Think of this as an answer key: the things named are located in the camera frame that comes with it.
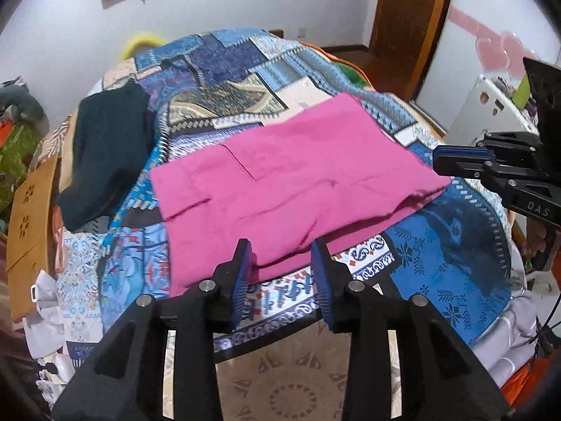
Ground pink pants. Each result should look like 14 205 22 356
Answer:
150 93 449 296

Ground white sticker covered appliance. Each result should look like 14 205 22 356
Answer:
444 75 538 146

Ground orange cloth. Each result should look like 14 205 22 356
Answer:
501 352 560 409

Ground white crumpled cloth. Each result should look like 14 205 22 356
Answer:
21 269 78 406

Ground wooden lap desk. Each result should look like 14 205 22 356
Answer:
6 156 58 323

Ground brown wooden door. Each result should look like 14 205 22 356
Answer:
323 0 459 102

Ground dark teal folded garment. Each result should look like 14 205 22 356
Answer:
57 80 155 232

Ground green fabric storage box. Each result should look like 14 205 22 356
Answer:
1 123 41 211

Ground yellow curved pillow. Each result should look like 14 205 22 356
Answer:
120 32 167 61

